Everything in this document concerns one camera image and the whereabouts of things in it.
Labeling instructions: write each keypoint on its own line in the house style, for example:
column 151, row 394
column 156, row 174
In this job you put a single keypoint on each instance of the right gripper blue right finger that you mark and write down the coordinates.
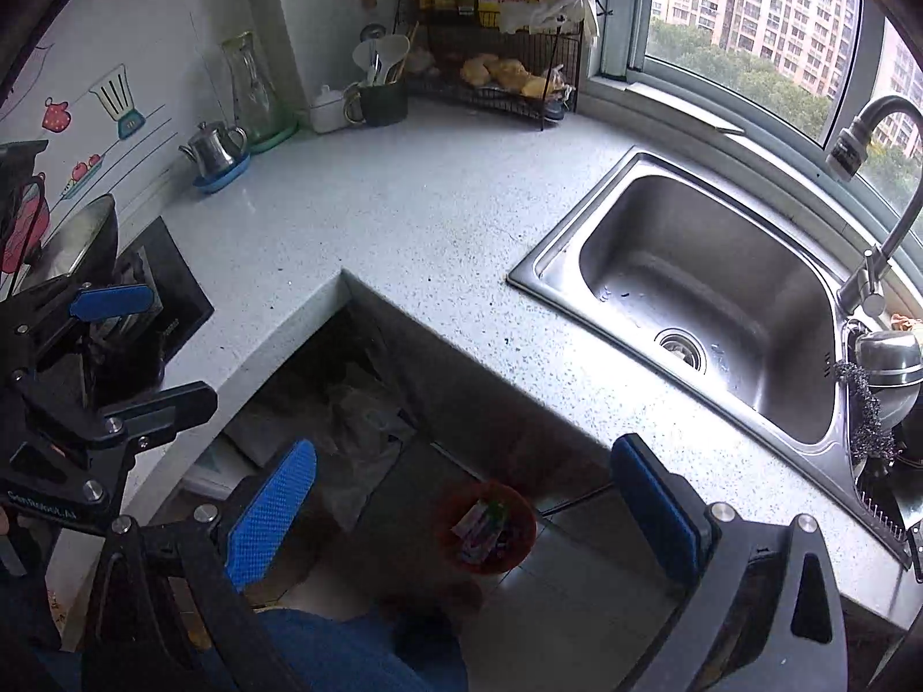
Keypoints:
column 669, row 512

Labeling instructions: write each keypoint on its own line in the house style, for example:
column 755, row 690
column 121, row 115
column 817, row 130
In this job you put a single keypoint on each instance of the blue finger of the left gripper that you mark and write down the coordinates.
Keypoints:
column 159, row 418
column 98, row 304

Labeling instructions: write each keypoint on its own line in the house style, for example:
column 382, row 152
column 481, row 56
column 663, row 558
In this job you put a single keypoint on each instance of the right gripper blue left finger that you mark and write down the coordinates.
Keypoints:
column 264, row 511

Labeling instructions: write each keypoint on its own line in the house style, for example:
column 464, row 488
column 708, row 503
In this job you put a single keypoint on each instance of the green toothbrush blister pack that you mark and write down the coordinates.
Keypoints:
column 479, row 530

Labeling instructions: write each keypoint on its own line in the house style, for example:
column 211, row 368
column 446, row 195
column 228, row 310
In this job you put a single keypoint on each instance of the red plastic trash bucket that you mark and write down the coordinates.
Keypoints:
column 516, row 541

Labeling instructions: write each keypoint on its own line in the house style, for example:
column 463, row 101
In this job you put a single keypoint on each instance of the glass pot lid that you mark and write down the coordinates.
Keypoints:
column 84, row 248

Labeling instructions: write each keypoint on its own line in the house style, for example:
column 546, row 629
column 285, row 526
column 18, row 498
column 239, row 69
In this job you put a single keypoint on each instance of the white sack under counter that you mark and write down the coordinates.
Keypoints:
column 356, row 428

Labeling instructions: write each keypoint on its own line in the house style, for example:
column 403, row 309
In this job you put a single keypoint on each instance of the person blue trouser legs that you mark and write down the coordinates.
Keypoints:
column 367, row 652

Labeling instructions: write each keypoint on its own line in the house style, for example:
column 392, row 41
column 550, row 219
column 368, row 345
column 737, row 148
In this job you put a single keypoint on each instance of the blue saucer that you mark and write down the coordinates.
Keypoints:
column 215, row 183

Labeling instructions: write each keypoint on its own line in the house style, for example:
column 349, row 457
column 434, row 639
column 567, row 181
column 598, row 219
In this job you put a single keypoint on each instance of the small steel teapot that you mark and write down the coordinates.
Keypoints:
column 215, row 147

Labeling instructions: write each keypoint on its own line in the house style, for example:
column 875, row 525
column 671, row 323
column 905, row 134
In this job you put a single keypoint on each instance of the stainless steel sink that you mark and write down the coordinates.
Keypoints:
column 720, row 296

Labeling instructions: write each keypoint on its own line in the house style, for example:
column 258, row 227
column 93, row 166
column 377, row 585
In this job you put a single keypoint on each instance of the steel wool scrubber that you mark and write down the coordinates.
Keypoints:
column 869, row 439

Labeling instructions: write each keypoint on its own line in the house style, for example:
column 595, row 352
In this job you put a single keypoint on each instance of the green tray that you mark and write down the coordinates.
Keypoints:
column 257, row 148

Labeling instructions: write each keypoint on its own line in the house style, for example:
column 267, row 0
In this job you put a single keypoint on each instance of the glass carafe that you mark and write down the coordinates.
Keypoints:
column 256, row 105

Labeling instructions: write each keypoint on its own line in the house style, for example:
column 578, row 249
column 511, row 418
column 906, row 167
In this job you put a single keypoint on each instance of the white ceramic sugar pot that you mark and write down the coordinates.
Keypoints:
column 328, row 111

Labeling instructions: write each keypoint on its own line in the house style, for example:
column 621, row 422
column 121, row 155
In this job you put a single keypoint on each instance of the dark green utensil mug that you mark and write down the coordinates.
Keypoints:
column 380, row 105

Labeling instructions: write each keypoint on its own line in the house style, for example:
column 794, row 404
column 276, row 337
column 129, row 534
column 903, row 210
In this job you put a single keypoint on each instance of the white rice spoon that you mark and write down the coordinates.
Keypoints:
column 389, row 52

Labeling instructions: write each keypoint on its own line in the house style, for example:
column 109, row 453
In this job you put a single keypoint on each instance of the ginger root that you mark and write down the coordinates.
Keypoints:
column 510, row 75

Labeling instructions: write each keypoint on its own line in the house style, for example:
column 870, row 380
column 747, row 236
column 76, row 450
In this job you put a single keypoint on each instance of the black wire shelf rack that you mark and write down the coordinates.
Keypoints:
column 454, row 57

